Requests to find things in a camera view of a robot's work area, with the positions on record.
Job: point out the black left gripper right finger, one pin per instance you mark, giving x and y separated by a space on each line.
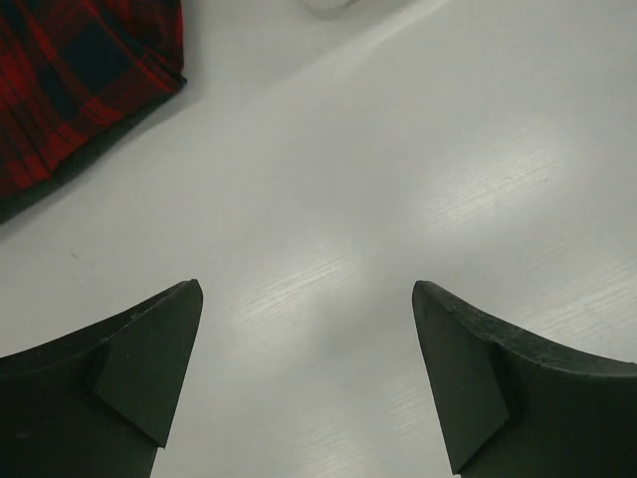
511 403

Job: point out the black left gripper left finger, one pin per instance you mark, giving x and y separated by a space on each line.
100 402

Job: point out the red black plaid skirt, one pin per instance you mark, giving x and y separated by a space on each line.
70 70

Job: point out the grey polka dot skirt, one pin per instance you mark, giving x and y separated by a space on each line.
80 160

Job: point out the white plastic bin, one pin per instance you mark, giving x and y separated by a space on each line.
327 8

